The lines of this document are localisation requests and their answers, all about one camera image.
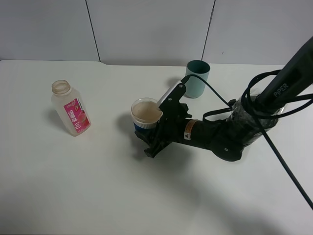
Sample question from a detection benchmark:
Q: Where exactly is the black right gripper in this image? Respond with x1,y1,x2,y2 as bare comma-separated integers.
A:
134,84,203,159

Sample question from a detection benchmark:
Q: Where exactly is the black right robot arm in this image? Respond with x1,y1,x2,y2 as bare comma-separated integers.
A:
135,40,313,162

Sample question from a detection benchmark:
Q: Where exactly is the teal plastic cup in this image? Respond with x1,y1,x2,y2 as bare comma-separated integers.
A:
185,60,210,98

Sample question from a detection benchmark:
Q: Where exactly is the blue sleeve glass cup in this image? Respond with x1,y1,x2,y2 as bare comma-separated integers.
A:
131,97,163,133

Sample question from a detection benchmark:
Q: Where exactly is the pink label drink bottle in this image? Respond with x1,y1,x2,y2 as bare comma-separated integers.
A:
51,80,91,136

